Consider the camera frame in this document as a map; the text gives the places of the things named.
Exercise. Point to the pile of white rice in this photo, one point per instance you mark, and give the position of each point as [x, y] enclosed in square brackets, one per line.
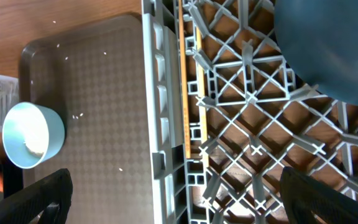
[34, 145]

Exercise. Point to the dark blue plate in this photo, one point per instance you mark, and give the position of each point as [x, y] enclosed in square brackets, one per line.
[319, 40]

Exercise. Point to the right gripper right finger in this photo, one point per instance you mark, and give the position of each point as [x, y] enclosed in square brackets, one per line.
[304, 197]

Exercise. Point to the grey plastic dishwasher rack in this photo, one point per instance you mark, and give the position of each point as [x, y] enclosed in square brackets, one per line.
[260, 116]

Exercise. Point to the dark brown serving tray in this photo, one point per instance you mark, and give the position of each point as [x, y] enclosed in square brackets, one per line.
[94, 78]

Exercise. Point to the light blue rice bowl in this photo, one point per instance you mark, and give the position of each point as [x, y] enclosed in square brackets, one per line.
[27, 119]

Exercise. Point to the wooden chopstick in rack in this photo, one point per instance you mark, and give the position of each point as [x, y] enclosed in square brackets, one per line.
[184, 87]
[201, 95]

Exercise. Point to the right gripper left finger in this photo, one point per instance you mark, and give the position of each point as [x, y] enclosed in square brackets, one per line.
[49, 197]

